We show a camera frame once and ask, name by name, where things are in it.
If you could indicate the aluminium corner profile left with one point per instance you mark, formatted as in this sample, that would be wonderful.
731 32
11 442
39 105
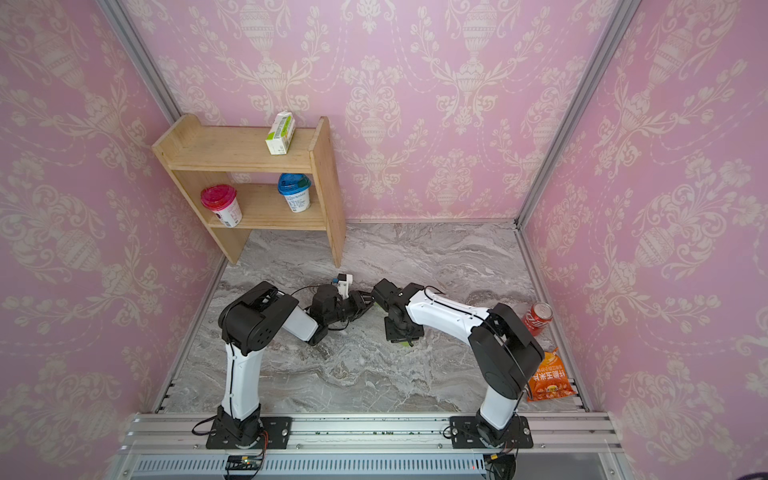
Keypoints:
129 36

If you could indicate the white green carton box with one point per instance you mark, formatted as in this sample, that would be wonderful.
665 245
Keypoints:
279 138

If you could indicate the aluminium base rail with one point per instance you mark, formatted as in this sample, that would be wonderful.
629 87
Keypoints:
575 445

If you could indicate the wooden shelf unit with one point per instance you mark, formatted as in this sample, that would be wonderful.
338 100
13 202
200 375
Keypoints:
197 156

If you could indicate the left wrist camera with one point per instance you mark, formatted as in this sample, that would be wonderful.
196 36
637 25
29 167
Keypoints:
343 283

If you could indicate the small circuit board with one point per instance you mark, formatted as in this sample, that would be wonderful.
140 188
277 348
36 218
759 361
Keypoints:
243 464

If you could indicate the blue lid cup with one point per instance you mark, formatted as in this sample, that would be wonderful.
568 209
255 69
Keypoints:
295 190

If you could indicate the red cola can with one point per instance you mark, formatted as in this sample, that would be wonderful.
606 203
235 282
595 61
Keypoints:
538 317

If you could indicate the aluminium corner profile right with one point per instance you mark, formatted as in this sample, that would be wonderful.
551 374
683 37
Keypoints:
615 30

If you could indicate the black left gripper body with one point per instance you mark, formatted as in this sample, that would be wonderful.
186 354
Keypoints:
346 309

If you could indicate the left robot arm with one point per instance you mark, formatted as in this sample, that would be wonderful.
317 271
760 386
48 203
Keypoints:
248 325

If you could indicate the pink lid cup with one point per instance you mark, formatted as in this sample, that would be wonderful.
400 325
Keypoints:
222 201

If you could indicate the aluminium corner profile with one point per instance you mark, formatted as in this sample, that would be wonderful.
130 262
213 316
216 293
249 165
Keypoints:
129 36
615 30

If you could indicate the orange snack bag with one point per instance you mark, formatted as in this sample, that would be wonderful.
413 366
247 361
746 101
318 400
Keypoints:
551 380

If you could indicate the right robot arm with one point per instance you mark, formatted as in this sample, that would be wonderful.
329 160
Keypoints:
505 350

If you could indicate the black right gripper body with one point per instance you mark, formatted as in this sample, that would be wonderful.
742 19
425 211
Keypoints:
396 334

